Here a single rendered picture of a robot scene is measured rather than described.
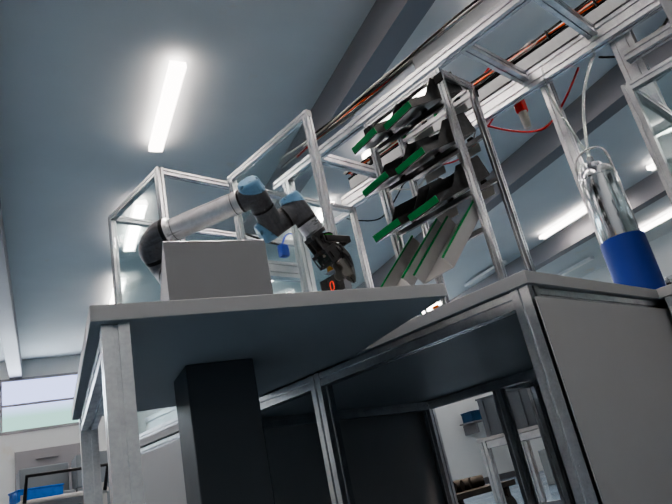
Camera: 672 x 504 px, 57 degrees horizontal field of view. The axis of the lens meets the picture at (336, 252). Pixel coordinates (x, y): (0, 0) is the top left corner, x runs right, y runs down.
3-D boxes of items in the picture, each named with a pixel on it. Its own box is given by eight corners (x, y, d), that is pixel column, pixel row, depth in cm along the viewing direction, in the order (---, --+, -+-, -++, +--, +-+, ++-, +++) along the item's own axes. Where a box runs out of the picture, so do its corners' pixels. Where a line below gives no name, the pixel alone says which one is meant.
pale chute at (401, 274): (413, 287, 177) (402, 276, 177) (386, 303, 187) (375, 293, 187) (446, 227, 195) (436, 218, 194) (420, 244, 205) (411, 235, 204)
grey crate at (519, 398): (577, 415, 337) (563, 373, 345) (484, 437, 378) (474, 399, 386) (612, 409, 366) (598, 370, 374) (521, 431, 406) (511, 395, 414)
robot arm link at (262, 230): (244, 215, 203) (271, 196, 206) (260, 241, 209) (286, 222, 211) (253, 221, 196) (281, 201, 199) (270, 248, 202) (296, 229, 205)
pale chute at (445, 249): (454, 267, 167) (442, 256, 167) (423, 285, 177) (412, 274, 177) (485, 206, 185) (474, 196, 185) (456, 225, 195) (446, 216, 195)
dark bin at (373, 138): (377, 133, 197) (364, 114, 197) (354, 154, 207) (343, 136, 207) (428, 114, 215) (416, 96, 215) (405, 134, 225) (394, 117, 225)
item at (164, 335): (90, 322, 101) (88, 305, 102) (71, 420, 176) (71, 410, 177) (447, 295, 131) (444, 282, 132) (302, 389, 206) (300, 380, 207)
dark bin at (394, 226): (401, 224, 186) (387, 204, 186) (376, 243, 195) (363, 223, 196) (453, 196, 204) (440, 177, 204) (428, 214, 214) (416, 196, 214)
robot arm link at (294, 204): (274, 205, 210) (294, 191, 212) (294, 231, 210) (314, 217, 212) (278, 200, 202) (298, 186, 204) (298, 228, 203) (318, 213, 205)
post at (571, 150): (642, 324, 243) (532, 39, 292) (631, 327, 246) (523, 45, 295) (646, 324, 246) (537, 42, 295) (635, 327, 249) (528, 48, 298)
